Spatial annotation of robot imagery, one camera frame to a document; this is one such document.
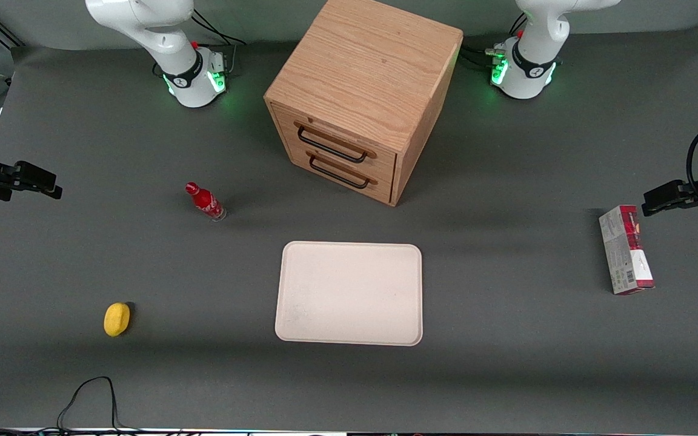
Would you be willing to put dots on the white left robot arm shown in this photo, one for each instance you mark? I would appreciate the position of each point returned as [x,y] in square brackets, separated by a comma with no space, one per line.
[534,60]

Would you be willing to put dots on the cream rectangular tray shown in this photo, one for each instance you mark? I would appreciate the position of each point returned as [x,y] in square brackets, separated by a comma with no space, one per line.
[349,293]

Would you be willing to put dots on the yellow lemon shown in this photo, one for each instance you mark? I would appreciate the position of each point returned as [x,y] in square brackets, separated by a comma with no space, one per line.
[116,319]

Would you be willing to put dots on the red plaid carton box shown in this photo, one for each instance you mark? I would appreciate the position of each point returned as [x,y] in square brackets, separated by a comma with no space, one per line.
[621,254]

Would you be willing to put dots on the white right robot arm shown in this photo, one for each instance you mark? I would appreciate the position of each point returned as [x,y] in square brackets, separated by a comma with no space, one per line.
[167,36]

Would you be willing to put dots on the red cola bottle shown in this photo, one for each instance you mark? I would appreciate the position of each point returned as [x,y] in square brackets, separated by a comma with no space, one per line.
[206,202]

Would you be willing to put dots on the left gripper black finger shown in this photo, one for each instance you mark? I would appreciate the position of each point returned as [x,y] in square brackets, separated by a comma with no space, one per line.
[661,200]

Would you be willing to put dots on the dark grey table mat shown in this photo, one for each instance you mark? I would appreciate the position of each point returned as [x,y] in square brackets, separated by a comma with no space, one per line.
[506,375]

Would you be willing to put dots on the oak wooden drawer cabinet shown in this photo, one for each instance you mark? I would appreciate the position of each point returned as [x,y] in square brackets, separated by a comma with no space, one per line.
[367,66]

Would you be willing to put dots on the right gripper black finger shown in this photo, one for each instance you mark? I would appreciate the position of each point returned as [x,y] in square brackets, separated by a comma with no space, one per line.
[37,177]

